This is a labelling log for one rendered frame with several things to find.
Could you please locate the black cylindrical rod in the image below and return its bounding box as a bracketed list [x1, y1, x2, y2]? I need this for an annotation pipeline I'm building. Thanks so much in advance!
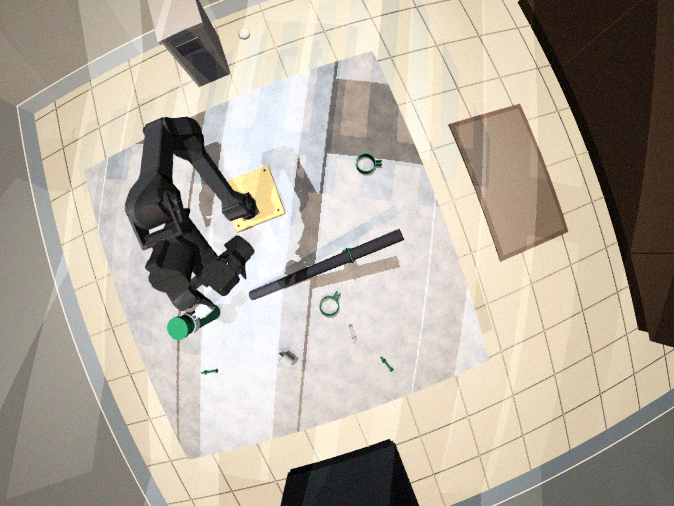
[248, 228, 404, 301]

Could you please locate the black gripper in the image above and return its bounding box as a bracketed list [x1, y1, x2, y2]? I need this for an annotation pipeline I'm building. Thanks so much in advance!
[166, 235, 255, 311]

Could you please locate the grey metal cup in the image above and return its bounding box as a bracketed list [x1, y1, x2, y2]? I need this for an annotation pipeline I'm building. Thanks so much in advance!
[180, 304, 215, 335]

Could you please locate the white cylinder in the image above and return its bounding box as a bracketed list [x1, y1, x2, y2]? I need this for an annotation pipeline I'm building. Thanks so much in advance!
[277, 352, 295, 369]

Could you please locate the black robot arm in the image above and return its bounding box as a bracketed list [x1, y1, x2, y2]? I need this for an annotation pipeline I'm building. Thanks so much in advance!
[125, 117, 260, 296]

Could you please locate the green post with cap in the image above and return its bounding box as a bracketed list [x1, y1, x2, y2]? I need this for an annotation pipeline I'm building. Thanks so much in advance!
[167, 304, 220, 341]

